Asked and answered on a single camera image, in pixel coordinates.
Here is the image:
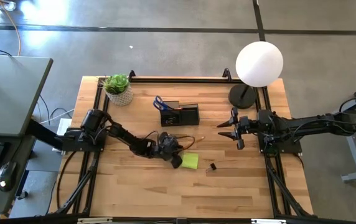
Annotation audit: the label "grey desk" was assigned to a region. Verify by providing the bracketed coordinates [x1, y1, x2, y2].
[0, 55, 54, 138]

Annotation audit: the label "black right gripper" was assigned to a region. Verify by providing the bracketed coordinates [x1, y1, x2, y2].
[217, 107, 260, 151]

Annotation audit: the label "black aluminium table frame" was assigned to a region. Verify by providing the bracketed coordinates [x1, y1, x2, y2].
[49, 67, 314, 224]

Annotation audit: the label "succulent in patterned white pot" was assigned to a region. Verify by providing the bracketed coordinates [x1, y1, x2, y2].
[102, 73, 134, 106]

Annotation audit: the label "green sticky note pad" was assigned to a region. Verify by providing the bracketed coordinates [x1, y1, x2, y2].
[180, 152, 200, 170]

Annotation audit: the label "white globe lamp, black base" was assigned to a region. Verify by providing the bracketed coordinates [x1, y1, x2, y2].
[227, 40, 284, 110]

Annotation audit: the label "white box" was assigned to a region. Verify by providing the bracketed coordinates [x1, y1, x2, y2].
[53, 117, 73, 153]

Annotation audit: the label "black mesh desk organizer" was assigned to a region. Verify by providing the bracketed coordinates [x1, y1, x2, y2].
[160, 100, 201, 128]

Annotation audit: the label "blue-handled scissors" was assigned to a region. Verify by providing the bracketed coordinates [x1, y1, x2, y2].
[152, 95, 174, 112]

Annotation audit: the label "black computer mouse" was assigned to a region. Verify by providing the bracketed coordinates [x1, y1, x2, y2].
[0, 161, 19, 193]

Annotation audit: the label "orange cable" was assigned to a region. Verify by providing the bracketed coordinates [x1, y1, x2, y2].
[0, 0, 22, 57]

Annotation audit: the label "white metal bracket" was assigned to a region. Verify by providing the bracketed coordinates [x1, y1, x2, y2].
[251, 218, 287, 224]
[77, 217, 113, 224]

